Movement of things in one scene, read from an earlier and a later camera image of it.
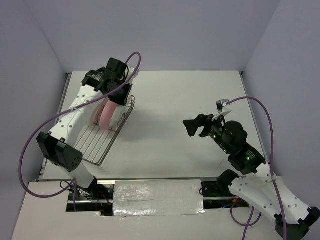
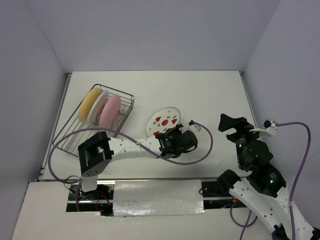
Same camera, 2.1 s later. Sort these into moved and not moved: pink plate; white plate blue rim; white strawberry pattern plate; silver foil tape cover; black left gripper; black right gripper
Moved: black right gripper; black left gripper; white strawberry pattern plate
Not moved: white plate blue rim; pink plate; silver foil tape cover
